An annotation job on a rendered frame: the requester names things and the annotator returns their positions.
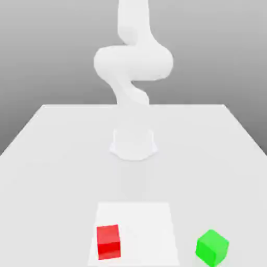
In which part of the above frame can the small red cube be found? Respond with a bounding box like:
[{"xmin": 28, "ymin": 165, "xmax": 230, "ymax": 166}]
[{"xmin": 96, "ymin": 224, "xmax": 122, "ymax": 261}]

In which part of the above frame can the small green cube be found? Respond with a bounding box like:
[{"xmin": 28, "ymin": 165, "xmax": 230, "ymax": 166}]
[{"xmin": 195, "ymin": 229, "xmax": 230, "ymax": 267}]

